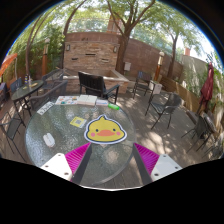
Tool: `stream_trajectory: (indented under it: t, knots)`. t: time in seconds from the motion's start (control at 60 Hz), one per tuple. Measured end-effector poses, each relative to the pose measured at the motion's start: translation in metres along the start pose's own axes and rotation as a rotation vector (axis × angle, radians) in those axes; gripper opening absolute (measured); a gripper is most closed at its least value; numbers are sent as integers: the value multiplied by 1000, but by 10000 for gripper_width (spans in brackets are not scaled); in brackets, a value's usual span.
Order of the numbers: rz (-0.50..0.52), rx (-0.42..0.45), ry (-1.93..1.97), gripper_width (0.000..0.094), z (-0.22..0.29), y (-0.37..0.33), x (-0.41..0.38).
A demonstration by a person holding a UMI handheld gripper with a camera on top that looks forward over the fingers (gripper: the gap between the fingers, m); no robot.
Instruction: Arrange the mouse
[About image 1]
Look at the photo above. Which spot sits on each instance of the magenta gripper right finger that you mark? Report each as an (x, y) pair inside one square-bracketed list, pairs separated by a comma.
[(153, 166)]

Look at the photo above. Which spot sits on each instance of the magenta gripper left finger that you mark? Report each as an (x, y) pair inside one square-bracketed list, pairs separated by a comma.
[(70, 166)]

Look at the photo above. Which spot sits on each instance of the white computer mouse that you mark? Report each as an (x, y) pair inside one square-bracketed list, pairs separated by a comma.
[(49, 140)]

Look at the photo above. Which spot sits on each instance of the yellow duck mouse pad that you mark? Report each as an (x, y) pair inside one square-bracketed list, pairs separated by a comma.
[(104, 131)]

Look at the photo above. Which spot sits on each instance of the round glass patio table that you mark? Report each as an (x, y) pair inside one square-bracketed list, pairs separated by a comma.
[(106, 160)]

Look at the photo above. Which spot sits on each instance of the yellow QR code card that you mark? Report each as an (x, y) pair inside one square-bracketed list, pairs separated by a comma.
[(78, 122)]

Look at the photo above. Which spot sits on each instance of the black chair far right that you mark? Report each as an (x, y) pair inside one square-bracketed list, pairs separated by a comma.
[(203, 129)]

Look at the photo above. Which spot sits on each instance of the white keyboard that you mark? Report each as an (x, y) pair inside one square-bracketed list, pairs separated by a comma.
[(45, 108)]

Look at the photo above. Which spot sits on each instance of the colourful picture book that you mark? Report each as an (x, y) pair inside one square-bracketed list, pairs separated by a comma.
[(66, 100)]

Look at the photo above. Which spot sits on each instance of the open white book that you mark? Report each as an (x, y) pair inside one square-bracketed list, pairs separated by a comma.
[(87, 100)]

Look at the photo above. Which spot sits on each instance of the black metal chair right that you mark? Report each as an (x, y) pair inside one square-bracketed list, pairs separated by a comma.
[(173, 101)]

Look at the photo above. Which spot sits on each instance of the green marker pen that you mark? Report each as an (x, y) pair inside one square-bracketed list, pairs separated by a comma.
[(113, 106)]

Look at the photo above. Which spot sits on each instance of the black chair at left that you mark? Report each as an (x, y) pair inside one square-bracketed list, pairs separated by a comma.
[(10, 126)]

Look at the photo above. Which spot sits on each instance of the black chair behind table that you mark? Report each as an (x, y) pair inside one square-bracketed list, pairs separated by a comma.
[(95, 85)]

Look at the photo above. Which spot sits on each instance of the black chair far back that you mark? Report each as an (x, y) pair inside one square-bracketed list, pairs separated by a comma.
[(142, 82)]

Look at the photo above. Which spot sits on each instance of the folded red patio umbrella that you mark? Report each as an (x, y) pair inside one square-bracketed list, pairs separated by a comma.
[(207, 89)]

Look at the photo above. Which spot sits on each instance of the orange umbrella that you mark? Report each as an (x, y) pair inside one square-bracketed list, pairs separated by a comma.
[(7, 61)]

